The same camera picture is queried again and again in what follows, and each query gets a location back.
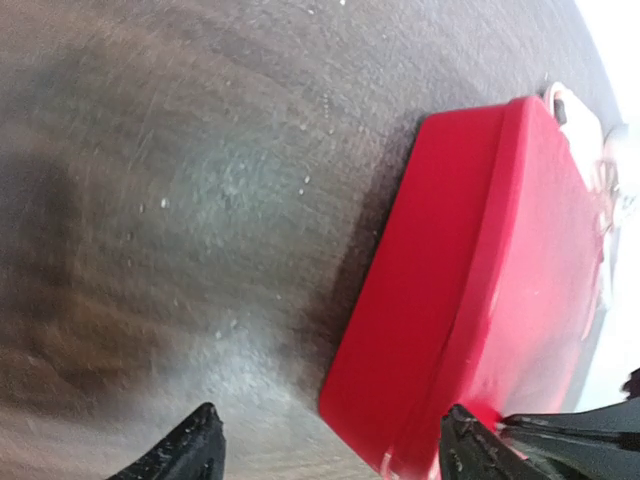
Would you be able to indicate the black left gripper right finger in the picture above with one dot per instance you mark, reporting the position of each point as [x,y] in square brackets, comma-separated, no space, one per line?
[468,450]

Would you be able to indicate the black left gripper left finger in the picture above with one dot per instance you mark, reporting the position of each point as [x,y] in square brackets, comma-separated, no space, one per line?
[194,449]

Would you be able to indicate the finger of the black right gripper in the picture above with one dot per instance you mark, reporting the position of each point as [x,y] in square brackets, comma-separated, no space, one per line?
[598,444]

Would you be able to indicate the red tin box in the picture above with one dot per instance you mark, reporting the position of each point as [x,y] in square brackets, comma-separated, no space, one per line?
[408,303]

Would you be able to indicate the red tin lid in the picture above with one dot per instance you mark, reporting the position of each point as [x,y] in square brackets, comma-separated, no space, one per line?
[529,295]

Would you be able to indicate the pink plastic tray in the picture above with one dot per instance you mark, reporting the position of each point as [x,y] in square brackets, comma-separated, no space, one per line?
[576,121]

